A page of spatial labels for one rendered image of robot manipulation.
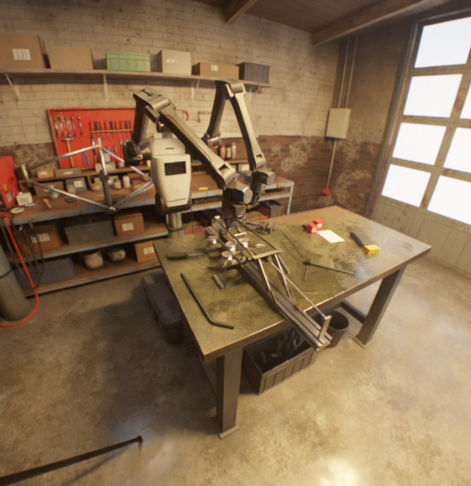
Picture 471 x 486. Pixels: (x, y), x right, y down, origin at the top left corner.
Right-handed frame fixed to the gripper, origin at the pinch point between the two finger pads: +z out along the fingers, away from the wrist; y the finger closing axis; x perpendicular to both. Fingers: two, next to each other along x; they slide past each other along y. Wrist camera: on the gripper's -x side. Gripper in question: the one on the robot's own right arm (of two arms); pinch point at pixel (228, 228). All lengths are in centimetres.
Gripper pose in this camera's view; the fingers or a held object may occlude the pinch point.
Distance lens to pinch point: 103.5
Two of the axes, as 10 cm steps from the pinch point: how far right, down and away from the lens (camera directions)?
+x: -4.4, -4.4, 7.8
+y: 9.0, -1.8, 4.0
